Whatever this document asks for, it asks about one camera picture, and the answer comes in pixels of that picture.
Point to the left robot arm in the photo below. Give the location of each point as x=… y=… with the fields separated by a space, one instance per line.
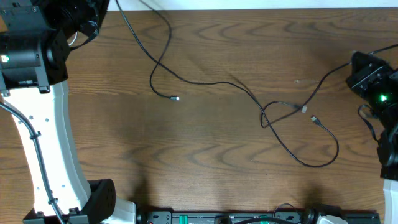
x=34 y=88

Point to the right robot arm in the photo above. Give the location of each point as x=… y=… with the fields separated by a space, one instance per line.
x=375 y=81

